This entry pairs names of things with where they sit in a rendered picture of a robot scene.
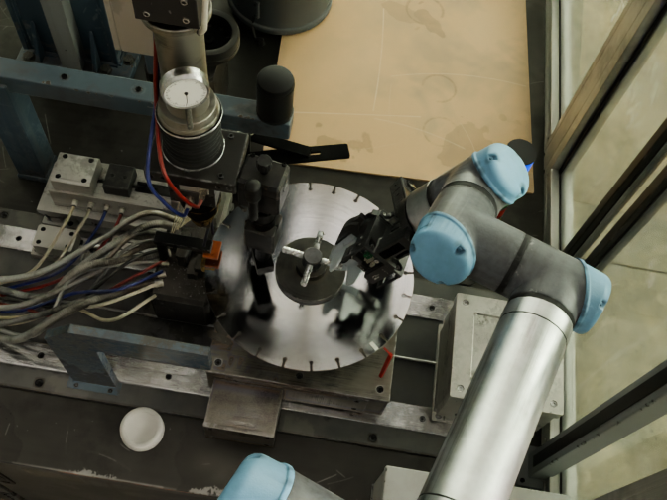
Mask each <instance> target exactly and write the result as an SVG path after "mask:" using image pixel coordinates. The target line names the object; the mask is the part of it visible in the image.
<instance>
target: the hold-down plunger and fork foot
mask: <svg viewBox="0 0 667 500"><path fill-rule="evenodd" d="M250 249H251V253H252V257H253V260H254V264H255V268H256V272H257V275H259V274H264V273H268V272H273V271H274V262H273V258H272V254H269V253H266V252H263V251H259V250H256V249H253V248H250V247H247V246H246V251H248V252H249V251H250Z"/></svg>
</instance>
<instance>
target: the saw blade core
mask: <svg viewBox="0 0 667 500"><path fill-rule="evenodd" d="M333 191H334V186H330V185H324V184H316V183H311V190H309V183H296V184H289V191H288V194H287V196H286V199H285V201H284V204H283V206H282V209H281V211H280V214H281V215H282V233H281V236H280V238H279V241H278V244H277V246H276V249H275V251H274V253H273V254H272V258H273V262H274V271H273V272H268V273H264V274H259V275H257V272H256V268H255V264H254V260H253V257H252V253H251V251H249V252H248V251H246V246H245V244H244V226H245V220H247V219H248V207H246V206H242V205H240V206H241V207H242V208H243V209H246V211H245V212H244V211H243V209H241V208H240V207H239V206H237V207H236V208H235V209H234V210H232V211H231V212H230V213H229V215H228V216H227V217H226V218H225V219H224V220H223V222H222V223H223V224H225V225H227V226H230V228H227V226H225V225H223V224H220V226H219V227H218V229H217V230H216V232H215V234H214V236H213V238H212V240H214V241H220V242H221V243H222V245H221V249H220V253H219V257H218V260H213V259H207V258H206V261H205V268H206V269H212V268H215V270H214V271H213V270H204V278H205V287H206V293H212V292H214V291H217V293H216V294H215V293H213V294H208V295H207V297H208V300H209V303H210V306H211V308H212V311H213V313H214V315H215V317H218V316H220V315H222V314H223V313H226V315H223V316H221V317H219V318H218V319H217V320H218V322H219V323H220V325H221V326H222V328H223V329H224V330H225V332H226V333H227V334H228V335H229V336H230V337H231V338H232V339H233V338H234V337H235V336H236V335H237V333H238V332H241V335H238V336H237V337H236V338H235V339H234V341H235V342H236V343H237V344H238V345H239V346H241V347H242V348H243V349H244V350H246V351H247V352H249V353H250V354H252V355H253V356H255V355H256V353H257V352H258V348H262V350H261V351H260V352H259V353H258V355H257V356H256V357H257V358H259V359H261V360H263V361H265V362H267V363H270V364H272V365H275V366H278V367H282V363H283V358H286V359H287V360H286V361H285V363H284V367H283V368H286V369H290V370H296V371H308V372H310V363H309V362H310V361H312V362H313V364H312V372H317V371H328V370H334V369H338V365H337V362H336V361H335V360H336V359H337V358H338V359H339V362H338V363H339V366H340V368H342V367H345V366H348V365H351V364H354V363H356V362H358V361H360V360H362V359H364V358H365V357H364V356H363V354H362V353H361V352H360V351H359V349H362V350H363V353H364V355H365V356H366V357H368V356H370V355H371V354H373V353H374V352H375V350H374V348H373V347H372V346H371V345H370V344H369V343H370V342H371V341H373V343H374V344H375V345H376V346H377V347H378V349H379V348H381V347H382V346H383V345H384V344H385V343H386V341H385V340H384V339H383V338H382V337H380V336H379V334H382V335H383V337H384V338H385V339H386V340H387V341H388V340H389V339H390V338H391V337H392V336H393V335H394V333H395V332H396V331H397V329H398V328H399V326H400V325H401V323H402V320H404V318H405V316H406V313H407V311H408V308H409V307H410V303H411V300H412V299H411V298H407V297H402V295H405V296H408V297H412V295H413V287H414V274H407V275H405V274H404V273H403V276H402V277H401V278H399V279H397V280H395V281H393V282H391V283H389V284H387V285H385V286H383V287H381V288H379V289H376V287H377V284H378V281H377V282H376V283H374V284H371V283H370V282H369V281H367V280H366V279H365V278H364V274H365V272H362V274H361V275H360V276H359V278H358V279H357V281H356V282H355V283H354V284H353V285H351V286H348V285H347V284H346V276H347V271H346V273H345V278H344V282H343V284H342V286H341V288H340V290H339V291H338V292H337V293H336V294H335V295H334V296H333V297H331V298H330V299H328V300H326V301H323V302H319V303H303V302H299V301H297V300H294V299H293V298H291V297H289V296H288V295H287V294H286V293H285V292H284V291H283V290H282V289H281V287H280V286H279V284H278V282H277V279H276V273H275V268H276V261H277V258H278V255H279V254H280V252H281V251H282V248H283V247H284V246H286V245H288V244H289V243H291V242H292V241H294V240H297V239H300V238H305V237H315V238H316V237H317V234H318V231H322V232H323V233H324V236H323V240H326V241H328V242H329V243H330V244H332V245H333V246H334V245H335V243H336V241H337V238H338V236H339V234H340V232H341V230H342V228H343V226H344V224H345V223H346V222H347V221H348V220H350V219H351V218H353V217H356V216H358V215H360V214H361V213H363V214H364V215H365V214H367V213H369V212H372V209H375V210H379V208H378V207H377V206H375V205H374V204H373V203H371V202H370V201H368V200H367V199H365V198H363V197H362V196H360V197H359V198H358V200H357V202H354V200H356V198H357V197H358V194H356V193H354V192H351V191H349V190H346V189H344V188H341V187H336V188H335V191H334V192H335V194H332V192H333ZM395 315H396V316H397V317H398V318H400V319H402V320H400V319H398V318H394V316H395ZM378 349H377V350H378ZM377 350H376V351H377Z"/></svg>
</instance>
